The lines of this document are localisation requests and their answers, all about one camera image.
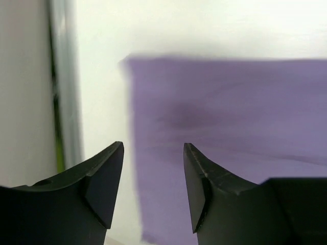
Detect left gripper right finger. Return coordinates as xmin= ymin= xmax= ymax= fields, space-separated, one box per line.
xmin=183 ymin=143 xmax=326 ymax=245

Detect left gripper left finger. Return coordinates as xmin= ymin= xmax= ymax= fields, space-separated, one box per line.
xmin=1 ymin=141 xmax=124 ymax=244

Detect purple t shirt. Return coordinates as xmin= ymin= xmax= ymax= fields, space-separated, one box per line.
xmin=124 ymin=56 xmax=326 ymax=244

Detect aluminium frame rail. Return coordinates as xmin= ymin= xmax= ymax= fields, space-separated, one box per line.
xmin=48 ymin=1 xmax=82 ymax=169

